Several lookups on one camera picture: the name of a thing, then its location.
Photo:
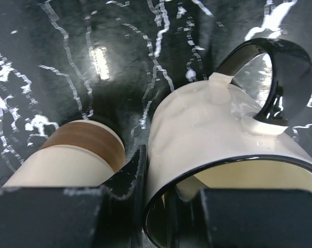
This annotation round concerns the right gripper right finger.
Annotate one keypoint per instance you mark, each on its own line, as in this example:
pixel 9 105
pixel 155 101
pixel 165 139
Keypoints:
pixel 199 216

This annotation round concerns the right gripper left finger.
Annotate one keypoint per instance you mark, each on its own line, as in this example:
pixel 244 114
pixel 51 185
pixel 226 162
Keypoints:
pixel 109 215

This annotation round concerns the cream cup with wood band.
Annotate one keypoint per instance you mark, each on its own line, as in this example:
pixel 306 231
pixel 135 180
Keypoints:
pixel 81 153

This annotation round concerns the cream ribbed mug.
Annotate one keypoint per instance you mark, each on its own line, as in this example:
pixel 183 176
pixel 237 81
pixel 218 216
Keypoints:
pixel 229 131

